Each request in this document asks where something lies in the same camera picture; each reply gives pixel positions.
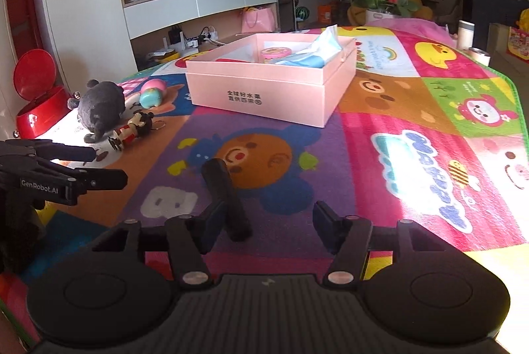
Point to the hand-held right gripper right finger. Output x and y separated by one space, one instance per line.
326 224

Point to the white mug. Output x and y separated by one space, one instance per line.
481 57

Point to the black cylindrical rod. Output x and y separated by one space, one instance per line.
225 193

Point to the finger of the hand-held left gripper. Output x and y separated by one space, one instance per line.
66 152
103 179

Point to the orange bag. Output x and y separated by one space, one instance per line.
326 13

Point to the pink blanket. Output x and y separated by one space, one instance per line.
413 24

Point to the red lidded bin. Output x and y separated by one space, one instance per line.
35 73

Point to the pink and teal egg toy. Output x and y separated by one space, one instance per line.
153 93

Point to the black router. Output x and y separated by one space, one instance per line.
175 36

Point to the red cartoon doll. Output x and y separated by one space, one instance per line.
128 131

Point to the watermelon pattern ball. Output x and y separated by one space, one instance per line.
302 13

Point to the yellow cartoon bag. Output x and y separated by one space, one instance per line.
521 42

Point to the black plush toy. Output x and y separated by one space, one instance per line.
101 106

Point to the white thermos cup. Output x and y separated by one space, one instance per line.
466 34

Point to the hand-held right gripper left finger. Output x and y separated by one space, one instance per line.
214 222

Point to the white television cabinet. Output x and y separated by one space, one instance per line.
165 17

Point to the pink gift bag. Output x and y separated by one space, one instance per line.
258 21

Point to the yellow shelf toy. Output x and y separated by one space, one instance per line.
170 56

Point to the pink cardboard box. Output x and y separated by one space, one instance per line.
264 89

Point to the red toy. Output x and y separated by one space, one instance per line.
227 60

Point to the pink round tin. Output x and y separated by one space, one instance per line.
276 52

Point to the blue tissue pack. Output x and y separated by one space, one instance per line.
314 48

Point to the colourful cartoon play mat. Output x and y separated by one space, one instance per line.
372 172

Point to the dark fish tank cabinet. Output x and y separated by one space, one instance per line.
496 7

